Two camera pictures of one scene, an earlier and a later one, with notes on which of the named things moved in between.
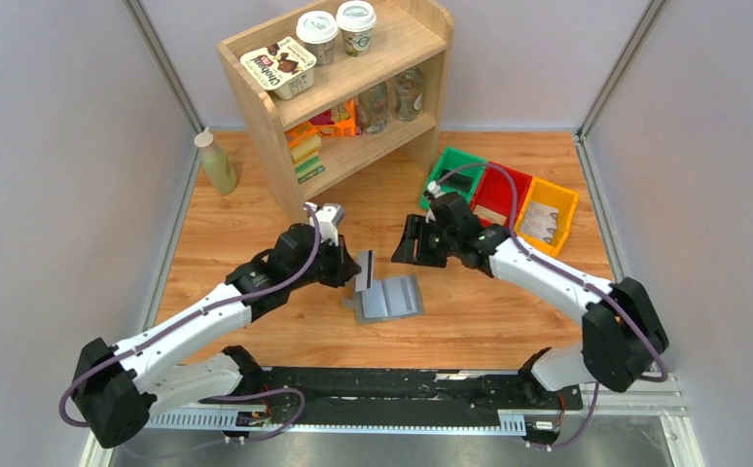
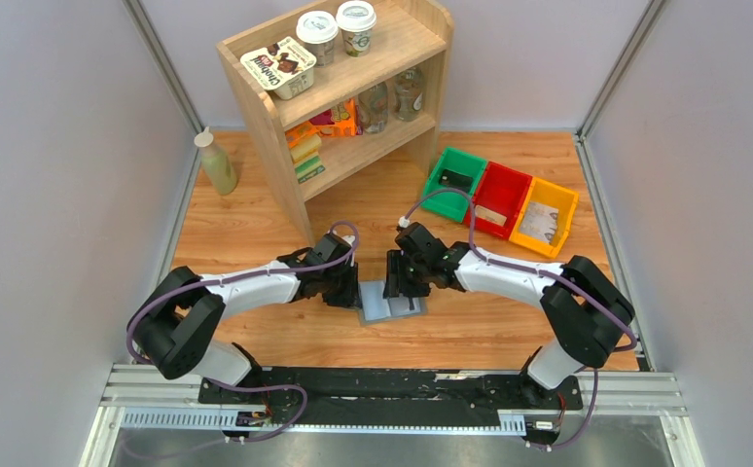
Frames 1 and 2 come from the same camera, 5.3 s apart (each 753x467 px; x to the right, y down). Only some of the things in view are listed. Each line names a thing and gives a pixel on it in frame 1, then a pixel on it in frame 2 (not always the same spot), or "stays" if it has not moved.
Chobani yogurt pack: [284, 67] stays
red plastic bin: [494, 193] stays
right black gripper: [423, 239] to [399, 277]
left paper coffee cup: [317, 30] stays
